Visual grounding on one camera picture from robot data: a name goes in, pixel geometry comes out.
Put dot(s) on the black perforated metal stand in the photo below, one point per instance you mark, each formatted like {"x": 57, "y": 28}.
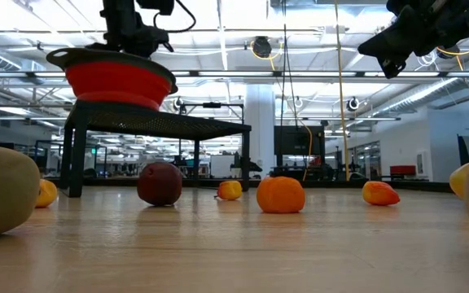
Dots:
{"x": 77, "y": 171}

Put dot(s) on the black aluminium table frame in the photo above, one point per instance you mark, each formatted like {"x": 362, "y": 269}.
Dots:
{"x": 422, "y": 187}

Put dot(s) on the red box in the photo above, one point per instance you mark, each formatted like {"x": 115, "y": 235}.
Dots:
{"x": 403, "y": 170}

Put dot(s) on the large black monitor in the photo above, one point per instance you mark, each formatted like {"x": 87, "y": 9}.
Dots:
{"x": 295, "y": 140}

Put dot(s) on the black background rig frame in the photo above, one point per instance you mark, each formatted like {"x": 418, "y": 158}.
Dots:
{"x": 212, "y": 105}

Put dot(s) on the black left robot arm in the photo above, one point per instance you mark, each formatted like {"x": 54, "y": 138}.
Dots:
{"x": 118, "y": 12}

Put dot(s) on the red collapsible colander grey rim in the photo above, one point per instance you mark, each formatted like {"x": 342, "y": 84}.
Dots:
{"x": 116, "y": 81}

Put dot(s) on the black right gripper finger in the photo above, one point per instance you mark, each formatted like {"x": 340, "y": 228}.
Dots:
{"x": 397, "y": 45}
{"x": 393, "y": 28}

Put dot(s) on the red-yellow mango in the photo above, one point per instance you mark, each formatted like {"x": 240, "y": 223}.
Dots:
{"x": 458, "y": 181}

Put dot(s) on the dark red plum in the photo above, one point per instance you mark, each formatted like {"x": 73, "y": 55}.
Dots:
{"x": 159, "y": 184}

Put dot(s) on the orange tangerine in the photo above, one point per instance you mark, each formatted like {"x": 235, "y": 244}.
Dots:
{"x": 280, "y": 195}

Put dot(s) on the white cabinet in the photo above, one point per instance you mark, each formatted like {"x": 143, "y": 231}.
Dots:
{"x": 222, "y": 164}

